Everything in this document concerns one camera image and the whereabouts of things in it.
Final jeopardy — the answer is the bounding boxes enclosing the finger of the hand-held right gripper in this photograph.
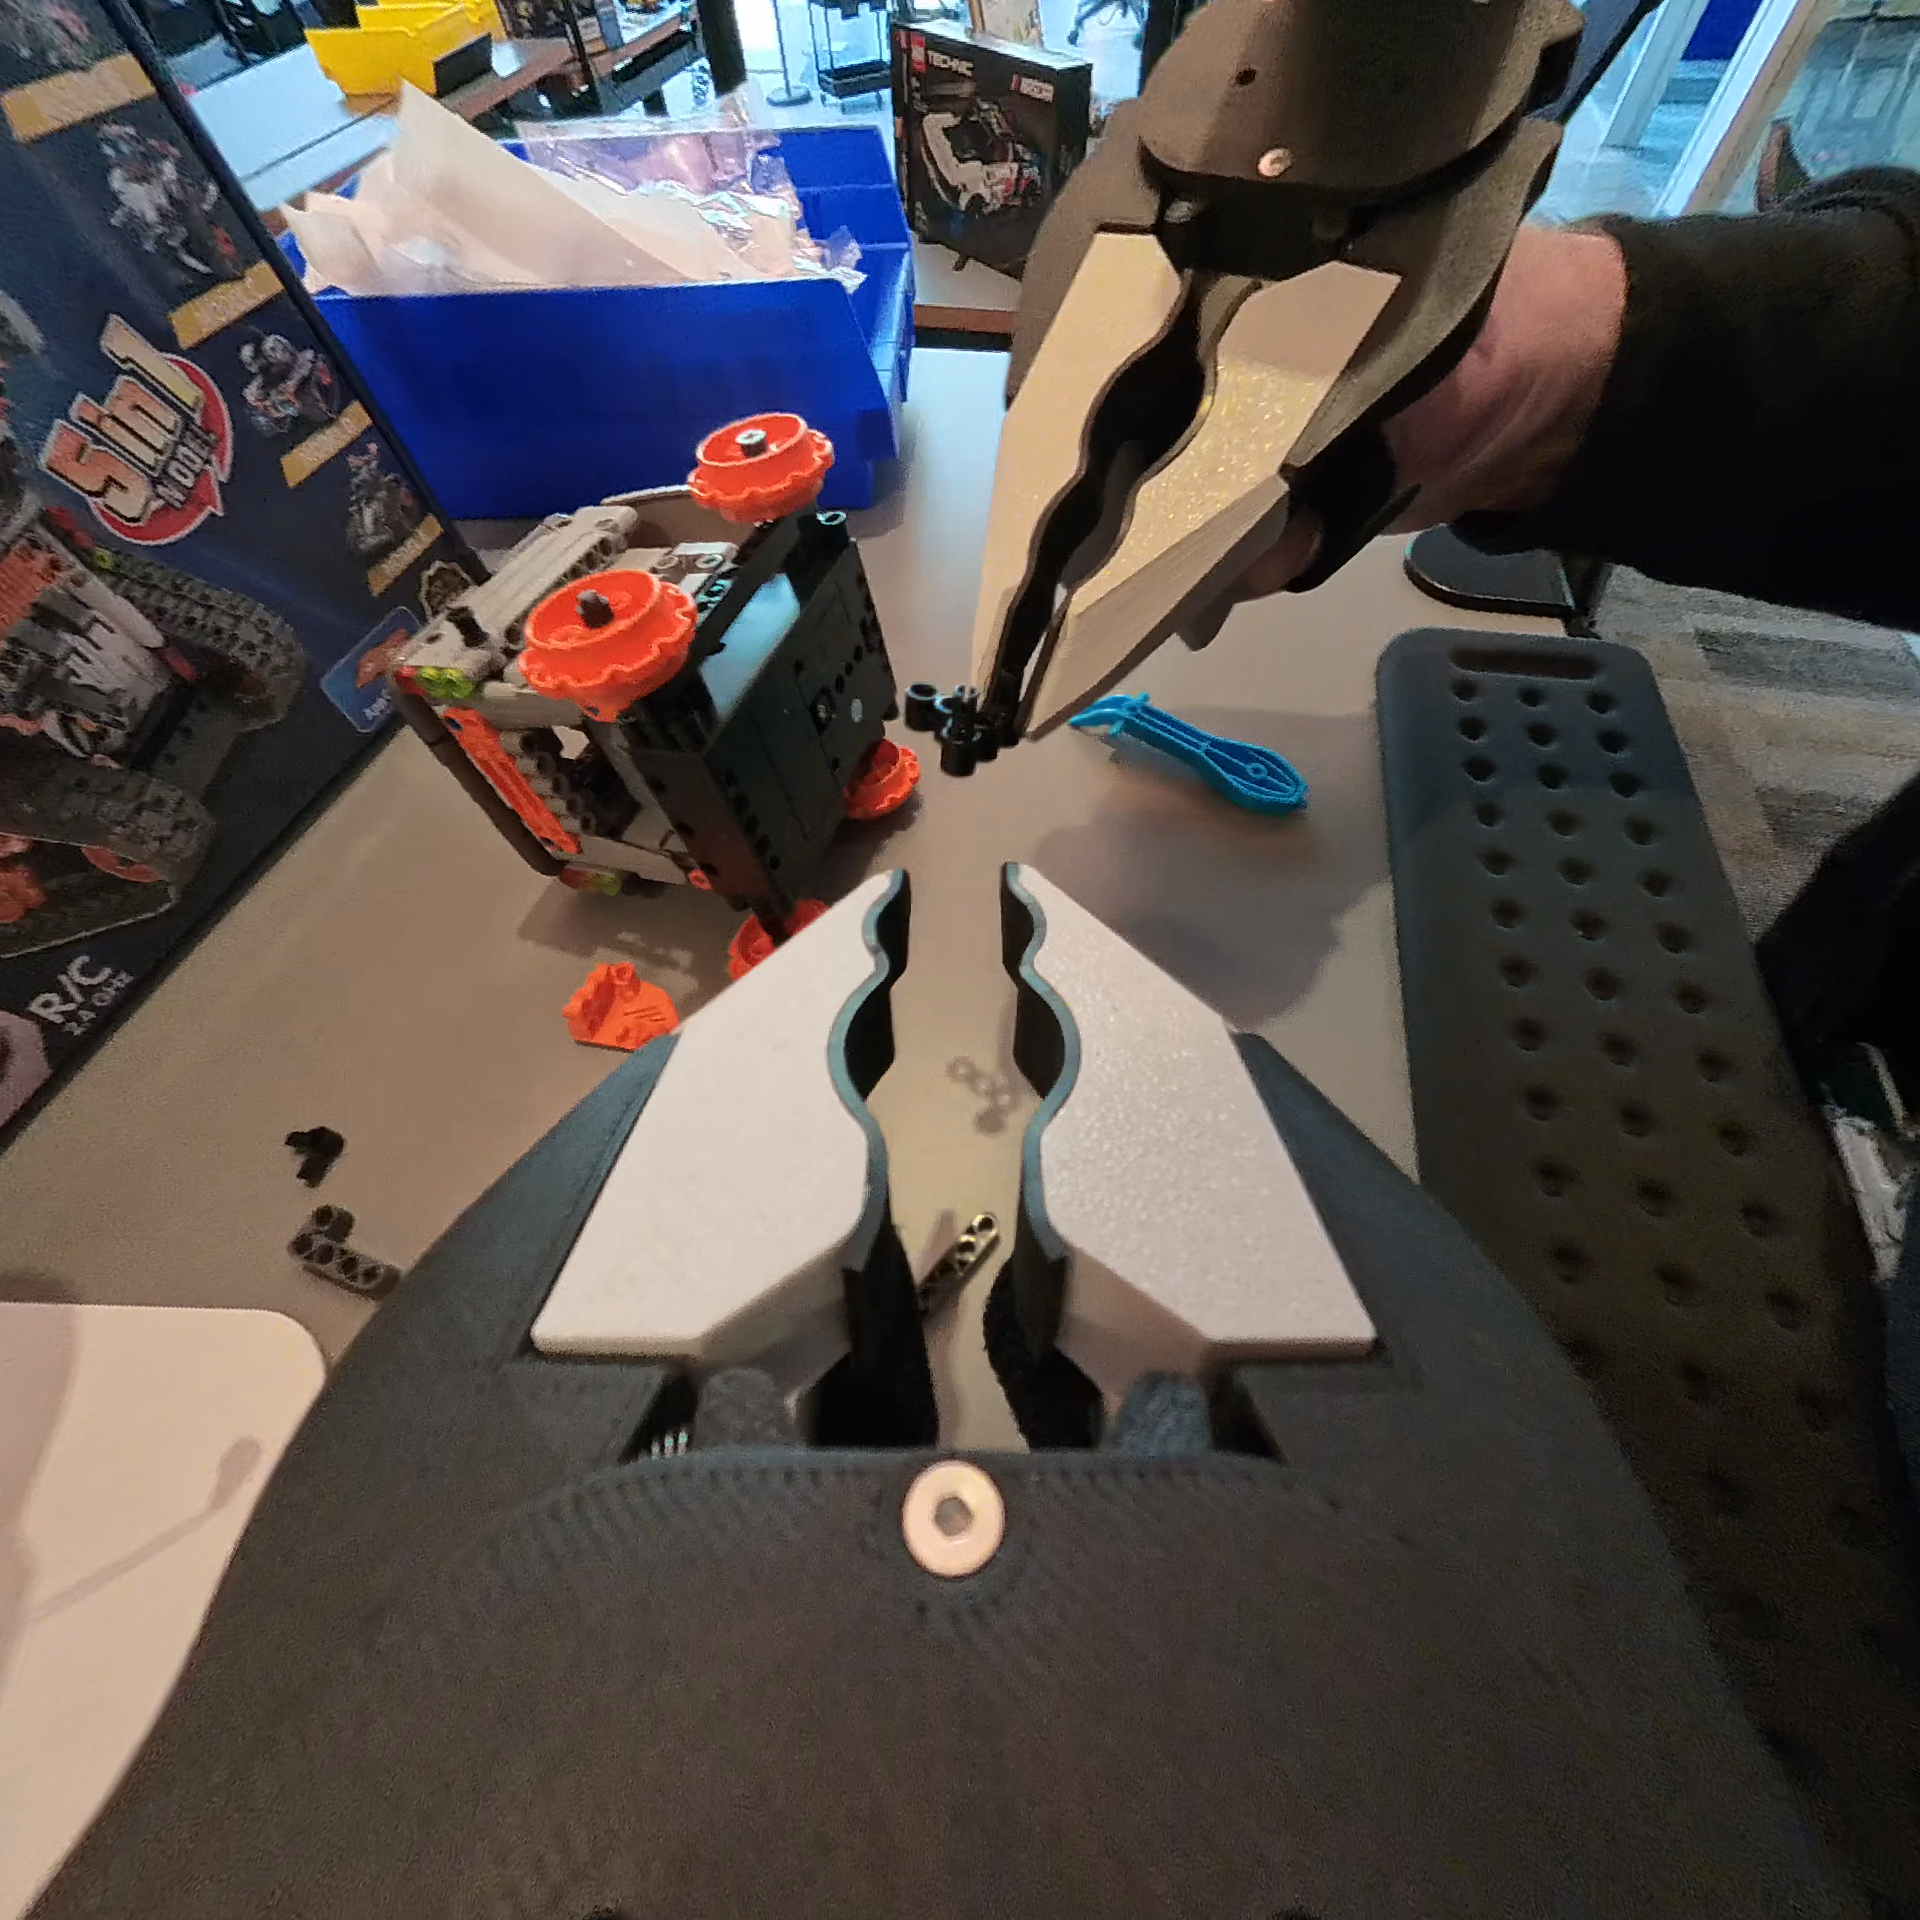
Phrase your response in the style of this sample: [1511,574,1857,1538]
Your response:
[971,227,1205,740]
[1027,258,1408,740]

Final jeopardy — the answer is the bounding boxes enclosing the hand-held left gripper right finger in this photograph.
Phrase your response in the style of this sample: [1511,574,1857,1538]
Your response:
[986,862,1382,1449]

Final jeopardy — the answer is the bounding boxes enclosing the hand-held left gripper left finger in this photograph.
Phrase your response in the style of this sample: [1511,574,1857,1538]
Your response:
[528,865,942,1449]

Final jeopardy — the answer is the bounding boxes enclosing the cluster of black bushes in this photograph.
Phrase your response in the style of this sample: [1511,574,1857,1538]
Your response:
[899,678,1003,777]

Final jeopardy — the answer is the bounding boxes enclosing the toy robot model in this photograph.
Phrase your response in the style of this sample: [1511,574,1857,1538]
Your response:
[392,420,919,987]

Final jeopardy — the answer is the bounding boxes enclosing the person's right forearm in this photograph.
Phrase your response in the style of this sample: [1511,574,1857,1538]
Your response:
[1446,164,1920,632]

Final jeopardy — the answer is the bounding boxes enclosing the person's right hand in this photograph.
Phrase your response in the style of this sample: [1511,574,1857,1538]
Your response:
[1380,223,1639,533]

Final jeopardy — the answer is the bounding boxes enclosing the orange wedge piece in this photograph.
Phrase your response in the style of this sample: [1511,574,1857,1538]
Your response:
[561,961,680,1056]

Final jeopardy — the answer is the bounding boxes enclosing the black straight beam with holes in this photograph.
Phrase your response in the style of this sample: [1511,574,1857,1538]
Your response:
[917,1205,1002,1309]

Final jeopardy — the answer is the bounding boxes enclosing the black disc base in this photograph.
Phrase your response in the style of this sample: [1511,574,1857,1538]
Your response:
[1402,523,1604,621]

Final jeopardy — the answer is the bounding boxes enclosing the black car kit box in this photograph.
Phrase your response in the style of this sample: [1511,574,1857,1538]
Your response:
[887,17,1097,282]

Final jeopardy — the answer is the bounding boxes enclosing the blue plastic separator tool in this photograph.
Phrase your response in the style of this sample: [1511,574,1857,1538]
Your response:
[1068,691,1310,815]

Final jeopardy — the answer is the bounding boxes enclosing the black short beam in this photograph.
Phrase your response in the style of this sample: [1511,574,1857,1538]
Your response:
[287,1203,406,1302]

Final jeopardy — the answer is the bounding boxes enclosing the dark perforated panel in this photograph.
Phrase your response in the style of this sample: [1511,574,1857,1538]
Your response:
[1376,626,1920,1788]

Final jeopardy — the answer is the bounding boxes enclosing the blue plastic bin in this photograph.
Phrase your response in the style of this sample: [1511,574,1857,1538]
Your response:
[283,122,919,521]

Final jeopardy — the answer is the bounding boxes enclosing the clear plastic bags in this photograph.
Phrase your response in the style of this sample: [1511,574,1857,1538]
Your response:
[281,82,870,298]

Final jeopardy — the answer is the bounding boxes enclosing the yellow plastic bin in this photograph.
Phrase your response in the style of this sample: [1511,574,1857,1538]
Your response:
[304,0,500,95]

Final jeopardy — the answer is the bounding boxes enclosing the robot kit box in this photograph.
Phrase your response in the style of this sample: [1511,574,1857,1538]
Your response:
[0,0,493,1150]

